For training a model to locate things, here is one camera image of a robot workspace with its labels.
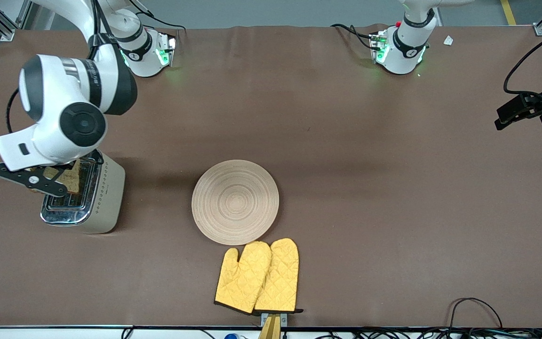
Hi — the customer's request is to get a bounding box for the black looped cable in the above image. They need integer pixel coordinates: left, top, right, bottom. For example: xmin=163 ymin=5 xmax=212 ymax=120
xmin=447 ymin=297 xmax=505 ymax=330

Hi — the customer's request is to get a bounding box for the round light wooden plate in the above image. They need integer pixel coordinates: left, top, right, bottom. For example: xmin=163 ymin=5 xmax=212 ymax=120
xmin=191 ymin=160 xmax=280 ymax=246

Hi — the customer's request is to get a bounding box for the brown table cover sheet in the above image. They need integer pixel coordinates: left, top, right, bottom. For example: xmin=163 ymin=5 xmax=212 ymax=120
xmin=0 ymin=24 xmax=542 ymax=329

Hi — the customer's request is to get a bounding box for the black base cable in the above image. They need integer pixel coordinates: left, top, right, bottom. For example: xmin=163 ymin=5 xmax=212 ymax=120
xmin=130 ymin=0 xmax=187 ymax=32
xmin=331 ymin=23 xmax=378 ymax=50

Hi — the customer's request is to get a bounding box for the black left base cable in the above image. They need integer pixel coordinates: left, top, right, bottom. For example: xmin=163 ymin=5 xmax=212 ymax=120
xmin=331 ymin=23 xmax=378 ymax=50

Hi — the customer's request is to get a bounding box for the brown bread slice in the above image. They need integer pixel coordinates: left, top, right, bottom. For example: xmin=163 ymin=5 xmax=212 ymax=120
xmin=30 ymin=159 xmax=82 ymax=195

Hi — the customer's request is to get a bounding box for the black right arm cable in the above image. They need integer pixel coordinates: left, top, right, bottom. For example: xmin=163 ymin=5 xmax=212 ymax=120
xmin=6 ymin=0 xmax=112 ymax=135

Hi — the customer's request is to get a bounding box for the black right base cable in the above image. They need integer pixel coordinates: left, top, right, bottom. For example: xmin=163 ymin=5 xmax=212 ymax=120
xmin=130 ymin=0 xmax=187 ymax=32

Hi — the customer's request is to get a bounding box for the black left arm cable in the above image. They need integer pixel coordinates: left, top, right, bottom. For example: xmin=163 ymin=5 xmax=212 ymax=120
xmin=503 ymin=24 xmax=542 ymax=96

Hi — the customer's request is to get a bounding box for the small metal bracket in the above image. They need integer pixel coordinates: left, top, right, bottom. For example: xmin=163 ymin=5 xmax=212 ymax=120
xmin=261 ymin=312 xmax=288 ymax=326

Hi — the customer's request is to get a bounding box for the black cable bundle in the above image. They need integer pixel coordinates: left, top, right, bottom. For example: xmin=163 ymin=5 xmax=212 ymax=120
xmin=318 ymin=327 xmax=542 ymax=339

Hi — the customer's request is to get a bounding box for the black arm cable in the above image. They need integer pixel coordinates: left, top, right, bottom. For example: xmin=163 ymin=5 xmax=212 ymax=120
xmin=503 ymin=24 xmax=542 ymax=96
xmin=6 ymin=0 xmax=112 ymax=135

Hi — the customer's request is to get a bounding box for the chrome and beige toaster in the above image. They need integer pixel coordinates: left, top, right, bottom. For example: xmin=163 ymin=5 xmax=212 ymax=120
xmin=40 ymin=150 xmax=126 ymax=234

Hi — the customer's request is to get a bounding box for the wooden stick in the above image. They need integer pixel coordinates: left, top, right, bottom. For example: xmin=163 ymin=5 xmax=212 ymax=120
xmin=258 ymin=315 xmax=282 ymax=339

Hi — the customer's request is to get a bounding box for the yellow quilted oven mitt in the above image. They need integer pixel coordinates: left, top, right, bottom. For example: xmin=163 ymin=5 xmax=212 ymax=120
xmin=254 ymin=238 xmax=303 ymax=314
xmin=215 ymin=241 xmax=272 ymax=315

